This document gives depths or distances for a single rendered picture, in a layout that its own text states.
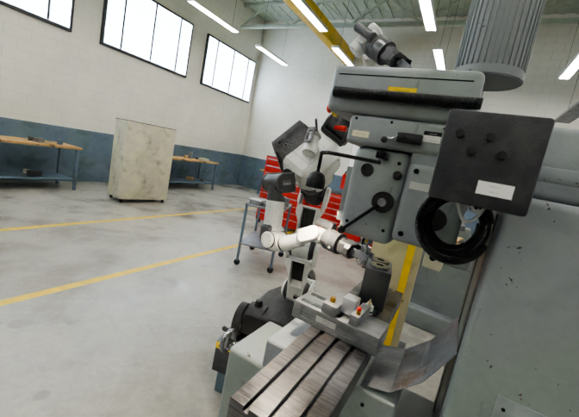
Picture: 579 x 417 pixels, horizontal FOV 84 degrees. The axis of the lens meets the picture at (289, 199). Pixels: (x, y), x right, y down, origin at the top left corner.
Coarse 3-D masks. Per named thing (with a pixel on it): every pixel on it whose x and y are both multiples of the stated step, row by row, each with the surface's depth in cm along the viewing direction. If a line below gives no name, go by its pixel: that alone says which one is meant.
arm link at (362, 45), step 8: (360, 24) 120; (360, 32) 120; (368, 32) 117; (376, 32) 121; (360, 40) 122; (368, 40) 118; (376, 40) 117; (352, 48) 124; (360, 48) 123; (368, 48) 120; (360, 56) 125; (368, 56) 122
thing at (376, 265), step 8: (368, 264) 156; (376, 264) 154; (384, 264) 159; (368, 272) 150; (376, 272) 149; (384, 272) 148; (368, 280) 150; (376, 280) 149; (384, 280) 148; (368, 288) 151; (376, 288) 149; (384, 288) 148; (360, 296) 152; (368, 296) 151; (376, 296) 150; (384, 296) 148; (360, 304) 152; (376, 304) 150
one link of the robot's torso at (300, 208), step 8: (328, 192) 190; (328, 200) 195; (296, 208) 191; (304, 208) 194; (312, 208) 190; (320, 208) 188; (296, 216) 191; (304, 216) 195; (312, 216) 193; (320, 216) 187; (304, 224) 195; (312, 224) 194; (296, 232) 192; (296, 248) 192; (304, 248) 191; (312, 248) 190; (296, 256) 195; (304, 256) 192; (312, 256) 192
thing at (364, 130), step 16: (352, 128) 111; (368, 128) 108; (384, 128) 105; (400, 128) 103; (416, 128) 101; (432, 128) 99; (368, 144) 109; (384, 144) 106; (400, 144) 103; (432, 144) 99
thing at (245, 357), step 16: (256, 336) 145; (240, 352) 133; (256, 352) 134; (240, 368) 132; (256, 368) 128; (224, 384) 137; (240, 384) 132; (224, 400) 137; (400, 400) 123; (416, 400) 124; (224, 416) 137; (400, 416) 114; (416, 416) 116; (432, 416) 117
